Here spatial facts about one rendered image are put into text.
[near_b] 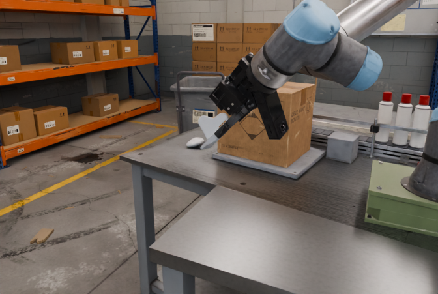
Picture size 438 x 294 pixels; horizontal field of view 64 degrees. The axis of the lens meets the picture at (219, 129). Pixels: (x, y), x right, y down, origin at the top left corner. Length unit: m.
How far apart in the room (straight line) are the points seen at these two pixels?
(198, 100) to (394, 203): 2.52
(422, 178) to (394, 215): 0.13
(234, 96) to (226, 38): 4.07
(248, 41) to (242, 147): 3.40
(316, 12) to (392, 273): 0.57
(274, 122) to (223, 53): 4.09
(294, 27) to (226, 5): 5.74
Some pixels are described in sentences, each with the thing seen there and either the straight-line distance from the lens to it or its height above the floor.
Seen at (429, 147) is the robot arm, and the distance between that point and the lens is 1.06.
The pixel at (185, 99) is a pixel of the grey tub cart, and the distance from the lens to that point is 3.33.
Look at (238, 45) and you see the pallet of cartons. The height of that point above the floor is 1.11.
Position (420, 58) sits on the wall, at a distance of 5.86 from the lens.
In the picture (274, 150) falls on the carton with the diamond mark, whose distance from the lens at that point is 1.27.
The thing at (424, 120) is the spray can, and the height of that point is 1.00.
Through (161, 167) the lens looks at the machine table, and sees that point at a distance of 1.32.
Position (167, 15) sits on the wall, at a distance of 6.97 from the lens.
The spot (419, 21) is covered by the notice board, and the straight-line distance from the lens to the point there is 5.71.
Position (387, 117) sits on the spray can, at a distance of 1.54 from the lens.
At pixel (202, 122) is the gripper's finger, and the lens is 0.71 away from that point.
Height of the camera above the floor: 1.33
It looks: 16 degrees down
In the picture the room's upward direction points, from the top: straight up
